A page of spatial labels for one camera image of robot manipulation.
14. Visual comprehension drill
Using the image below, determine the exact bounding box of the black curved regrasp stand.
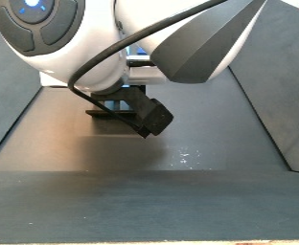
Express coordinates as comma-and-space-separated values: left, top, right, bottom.
84, 100, 136, 120

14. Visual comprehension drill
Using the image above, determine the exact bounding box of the black camera cable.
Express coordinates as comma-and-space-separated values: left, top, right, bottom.
67, 0, 230, 132

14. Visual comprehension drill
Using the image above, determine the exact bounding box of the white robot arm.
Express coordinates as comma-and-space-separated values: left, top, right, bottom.
0, 0, 268, 83

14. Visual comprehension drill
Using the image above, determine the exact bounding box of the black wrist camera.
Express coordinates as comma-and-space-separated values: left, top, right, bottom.
91, 85, 173, 138

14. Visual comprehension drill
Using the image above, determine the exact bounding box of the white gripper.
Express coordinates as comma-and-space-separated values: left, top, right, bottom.
123, 45, 167, 86

